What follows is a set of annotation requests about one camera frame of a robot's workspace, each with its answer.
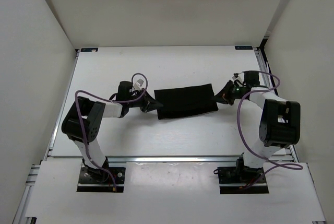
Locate right blue corner label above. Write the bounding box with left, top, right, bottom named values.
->
left=235, top=45, right=253, bottom=50

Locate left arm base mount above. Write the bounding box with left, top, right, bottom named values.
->
left=77, top=166, right=126, bottom=193

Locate black skirt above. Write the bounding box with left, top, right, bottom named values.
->
left=154, top=84, right=218, bottom=120

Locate blue corner label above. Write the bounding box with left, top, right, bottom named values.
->
left=80, top=48, right=98, bottom=52
left=235, top=45, right=253, bottom=50

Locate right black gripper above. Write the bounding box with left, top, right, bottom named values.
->
left=211, top=80, right=246, bottom=105

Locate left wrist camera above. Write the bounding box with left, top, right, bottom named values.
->
left=133, top=78, right=145, bottom=91

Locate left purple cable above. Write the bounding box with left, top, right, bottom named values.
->
left=75, top=73, right=149, bottom=185

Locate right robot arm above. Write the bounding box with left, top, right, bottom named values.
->
left=212, top=70, right=301, bottom=182

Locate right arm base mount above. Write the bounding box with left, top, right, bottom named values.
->
left=213, top=167, right=269, bottom=195

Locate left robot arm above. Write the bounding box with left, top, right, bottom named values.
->
left=61, top=80, right=163, bottom=182

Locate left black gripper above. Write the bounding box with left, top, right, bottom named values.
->
left=126, top=88, right=163, bottom=113

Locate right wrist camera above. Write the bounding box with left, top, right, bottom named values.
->
left=232, top=72, right=245, bottom=87

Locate aluminium frame rail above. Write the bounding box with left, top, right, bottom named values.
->
left=46, top=154, right=293, bottom=163

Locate left blue corner label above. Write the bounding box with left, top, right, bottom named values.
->
left=80, top=48, right=98, bottom=52

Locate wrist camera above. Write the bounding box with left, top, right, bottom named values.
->
left=232, top=72, right=245, bottom=87
left=133, top=78, right=145, bottom=91

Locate white front cover board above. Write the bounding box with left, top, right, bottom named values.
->
left=26, top=160, right=325, bottom=223

